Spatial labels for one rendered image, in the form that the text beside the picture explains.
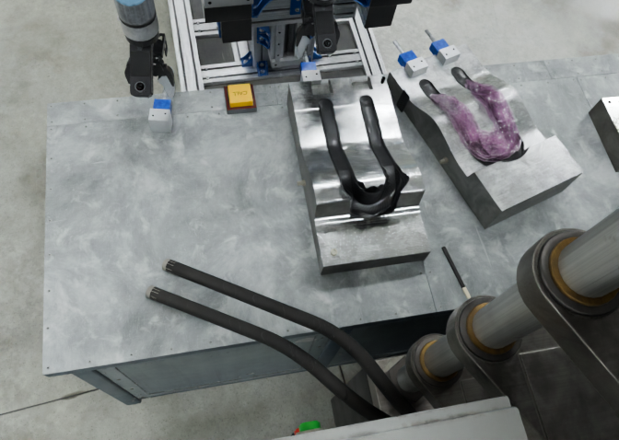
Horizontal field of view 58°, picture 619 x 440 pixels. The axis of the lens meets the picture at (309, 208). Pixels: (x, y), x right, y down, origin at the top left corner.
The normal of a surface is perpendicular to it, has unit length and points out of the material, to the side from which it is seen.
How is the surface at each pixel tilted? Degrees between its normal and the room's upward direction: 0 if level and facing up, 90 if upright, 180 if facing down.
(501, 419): 0
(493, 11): 0
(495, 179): 0
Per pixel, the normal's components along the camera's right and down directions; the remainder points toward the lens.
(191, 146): 0.09, -0.43
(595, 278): -0.62, 0.68
